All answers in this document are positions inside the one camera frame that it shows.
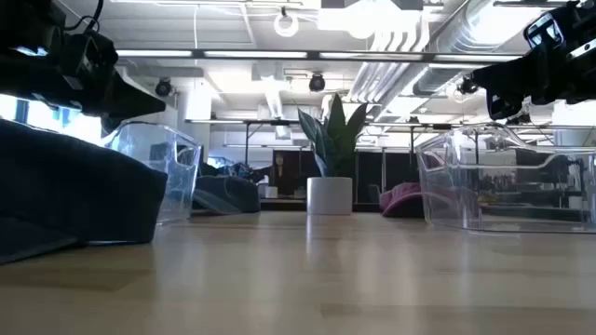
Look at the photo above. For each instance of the black ceiling spotlight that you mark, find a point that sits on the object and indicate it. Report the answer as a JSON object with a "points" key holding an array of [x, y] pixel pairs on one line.
{"points": [[316, 83], [465, 87], [164, 87]]}

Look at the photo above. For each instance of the long linear pendant lamp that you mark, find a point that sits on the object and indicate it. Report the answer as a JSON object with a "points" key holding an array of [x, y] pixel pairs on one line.
{"points": [[256, 54]]}

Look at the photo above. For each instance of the blue denim cap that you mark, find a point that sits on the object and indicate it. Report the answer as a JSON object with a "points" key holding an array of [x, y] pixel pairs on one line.
{"points": [[228, 195], [70, 186]]}

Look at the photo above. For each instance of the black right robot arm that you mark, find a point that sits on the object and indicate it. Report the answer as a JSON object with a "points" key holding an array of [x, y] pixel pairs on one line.
{"points": [[584, 21]]}

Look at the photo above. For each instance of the person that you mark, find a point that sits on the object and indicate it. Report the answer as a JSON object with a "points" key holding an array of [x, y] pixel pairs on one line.
{"points": [[280, 163]]}

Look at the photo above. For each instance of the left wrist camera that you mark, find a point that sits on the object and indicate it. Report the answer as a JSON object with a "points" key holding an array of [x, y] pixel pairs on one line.
{"points": [[93, 56]]}

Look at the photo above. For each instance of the black background table frame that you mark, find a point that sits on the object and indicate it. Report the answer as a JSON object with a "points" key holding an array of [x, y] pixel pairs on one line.
{"points": [[247, 139]]}

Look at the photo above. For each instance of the clear plastic bin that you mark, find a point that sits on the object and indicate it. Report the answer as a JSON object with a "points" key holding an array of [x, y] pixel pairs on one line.
{"points": [[177, 186], [535, 195]]}

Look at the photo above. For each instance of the white plant pot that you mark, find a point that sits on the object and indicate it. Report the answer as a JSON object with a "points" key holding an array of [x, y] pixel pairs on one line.
{"points": [[329, 195]]}

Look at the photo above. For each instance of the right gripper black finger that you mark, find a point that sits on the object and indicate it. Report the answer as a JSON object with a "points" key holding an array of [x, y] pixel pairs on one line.
{"points": [[507, 74], [505, 106]]}

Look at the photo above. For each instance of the silver ventilation duct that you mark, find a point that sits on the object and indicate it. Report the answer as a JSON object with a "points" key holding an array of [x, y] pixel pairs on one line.
{"points": [[465, 28]]}

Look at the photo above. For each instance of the dark background partition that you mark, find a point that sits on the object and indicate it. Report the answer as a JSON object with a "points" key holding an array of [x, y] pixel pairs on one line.
{"points": [[372, 172]]}

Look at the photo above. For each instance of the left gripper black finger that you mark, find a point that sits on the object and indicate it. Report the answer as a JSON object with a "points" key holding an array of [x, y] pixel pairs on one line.
{"points": [[125, 100], [109, 123]]}

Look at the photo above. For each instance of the black aluminium table frame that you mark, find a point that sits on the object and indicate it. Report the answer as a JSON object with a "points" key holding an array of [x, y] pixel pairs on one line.
{"points": [[284, 205]]}

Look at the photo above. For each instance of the maroon cap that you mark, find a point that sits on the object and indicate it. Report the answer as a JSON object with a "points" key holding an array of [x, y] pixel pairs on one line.
{"points": [[400, 200]]}

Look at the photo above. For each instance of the green snake plant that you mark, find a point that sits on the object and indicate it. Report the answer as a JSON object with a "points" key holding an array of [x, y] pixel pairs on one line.
{"points": [[335, 139]]}

